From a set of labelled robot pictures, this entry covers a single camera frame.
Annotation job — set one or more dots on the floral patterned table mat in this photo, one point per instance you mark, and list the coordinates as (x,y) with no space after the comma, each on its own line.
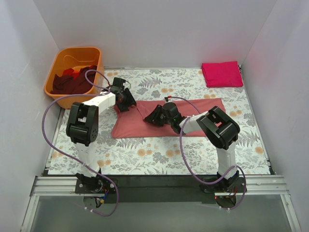
(162,155)

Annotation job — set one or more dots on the orange plastic laundry basket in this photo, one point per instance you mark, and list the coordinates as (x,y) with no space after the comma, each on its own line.
(75,58)

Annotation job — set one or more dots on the aluminium frame rail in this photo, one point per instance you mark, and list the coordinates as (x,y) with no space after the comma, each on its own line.
(65,186)

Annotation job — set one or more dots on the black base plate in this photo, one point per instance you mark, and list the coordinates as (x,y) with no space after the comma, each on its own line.
(158,189)

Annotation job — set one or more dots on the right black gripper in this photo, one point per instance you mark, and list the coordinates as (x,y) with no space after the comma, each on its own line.
(157,114)

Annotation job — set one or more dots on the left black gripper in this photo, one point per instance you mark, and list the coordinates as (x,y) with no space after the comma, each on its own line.
(126,101)

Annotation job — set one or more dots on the folded magenta t shirt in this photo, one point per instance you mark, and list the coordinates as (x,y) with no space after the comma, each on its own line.
(226,74)

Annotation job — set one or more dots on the salmon pink polo shirt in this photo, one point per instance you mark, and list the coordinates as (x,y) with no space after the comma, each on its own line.
(131,124)

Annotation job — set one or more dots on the dark red clothes in basket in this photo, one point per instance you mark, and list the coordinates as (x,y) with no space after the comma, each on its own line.
(72,82)

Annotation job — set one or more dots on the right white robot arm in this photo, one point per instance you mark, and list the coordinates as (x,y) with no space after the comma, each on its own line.
(221,130)

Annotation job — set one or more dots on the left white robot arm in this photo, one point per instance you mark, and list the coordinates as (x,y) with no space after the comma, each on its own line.
(82,126)

